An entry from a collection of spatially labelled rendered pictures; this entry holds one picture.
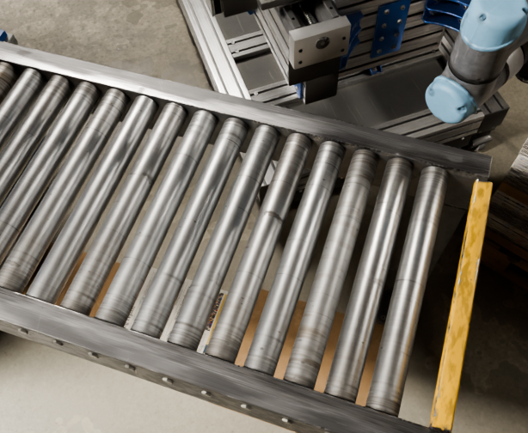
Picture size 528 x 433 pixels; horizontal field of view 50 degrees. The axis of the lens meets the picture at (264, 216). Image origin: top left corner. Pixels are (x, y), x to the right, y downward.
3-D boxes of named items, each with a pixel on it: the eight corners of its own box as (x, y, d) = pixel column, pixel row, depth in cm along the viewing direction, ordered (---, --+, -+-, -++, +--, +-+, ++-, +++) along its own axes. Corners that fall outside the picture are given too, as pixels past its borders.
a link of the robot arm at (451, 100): (473, 101, 78) (456, 137, 86) (519, 59, 81) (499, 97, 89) (427, 71, 81) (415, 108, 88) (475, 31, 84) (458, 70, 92)
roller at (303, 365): (371, 163, 109) (385, 152, 105) (303, 400, 89) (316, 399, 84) (349, 151, 108) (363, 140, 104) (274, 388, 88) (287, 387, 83)
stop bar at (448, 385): (492, 187, 99) (495, 182, 97) (451, 436, 80) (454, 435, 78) (473, 183, 100) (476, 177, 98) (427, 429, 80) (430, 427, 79)
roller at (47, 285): (162, 109, 117) (157, 94, 113) (54, 317, 96) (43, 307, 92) (141, 104, 118) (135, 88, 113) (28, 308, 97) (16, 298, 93)
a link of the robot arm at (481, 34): (515, -38, 75) (488, 26, 85) (456, 0, 72) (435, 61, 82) (563, -6, 72) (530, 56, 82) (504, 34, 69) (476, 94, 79)
